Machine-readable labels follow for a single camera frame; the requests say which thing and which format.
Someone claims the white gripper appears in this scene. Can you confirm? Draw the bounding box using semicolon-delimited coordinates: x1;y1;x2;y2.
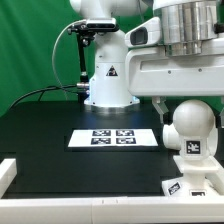
126;44;224;128

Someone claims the white lamp bulb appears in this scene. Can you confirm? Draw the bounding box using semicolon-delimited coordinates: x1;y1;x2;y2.
173;100;215;161

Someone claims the white lamp base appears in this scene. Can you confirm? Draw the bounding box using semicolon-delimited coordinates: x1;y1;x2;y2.
162;156;224;197

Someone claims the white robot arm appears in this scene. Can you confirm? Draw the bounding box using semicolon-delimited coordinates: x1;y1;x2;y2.
70;0;224;115

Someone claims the white lamp hood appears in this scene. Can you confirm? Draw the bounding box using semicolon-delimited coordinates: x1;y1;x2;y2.
162;124;181;150

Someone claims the white marker sheet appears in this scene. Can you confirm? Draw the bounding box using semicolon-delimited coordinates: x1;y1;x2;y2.
68;129;158;148

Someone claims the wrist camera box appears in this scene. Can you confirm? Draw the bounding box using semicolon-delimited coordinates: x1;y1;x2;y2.
125;17;162;47

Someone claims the white front rail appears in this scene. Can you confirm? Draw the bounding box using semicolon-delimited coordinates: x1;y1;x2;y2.
0;196;224;224

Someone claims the white rail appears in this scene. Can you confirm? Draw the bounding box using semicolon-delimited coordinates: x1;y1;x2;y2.
0;196;224;224
0;158;17;199

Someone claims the black camera on stand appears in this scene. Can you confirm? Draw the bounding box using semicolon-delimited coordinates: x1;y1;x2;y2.
67;18;119;103

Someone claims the grey camera cable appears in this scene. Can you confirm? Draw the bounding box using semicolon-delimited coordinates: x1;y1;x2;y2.
9;19;91;109

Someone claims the white left rail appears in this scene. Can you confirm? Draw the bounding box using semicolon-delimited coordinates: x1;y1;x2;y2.
0;158;17;199

